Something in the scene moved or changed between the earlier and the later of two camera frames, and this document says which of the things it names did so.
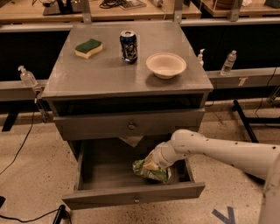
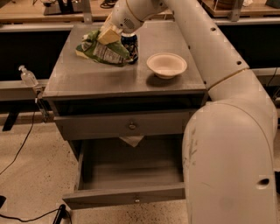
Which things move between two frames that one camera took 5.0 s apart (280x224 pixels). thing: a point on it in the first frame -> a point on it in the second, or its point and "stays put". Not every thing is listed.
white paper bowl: (165, 66) stays put
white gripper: (158, 157) -> (124, 17)
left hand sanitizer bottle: (27, 78) stays put
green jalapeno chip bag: (162, 174) -> (113, 54)
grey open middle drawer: (106, 176) stays put
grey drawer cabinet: (125, 81) stays put
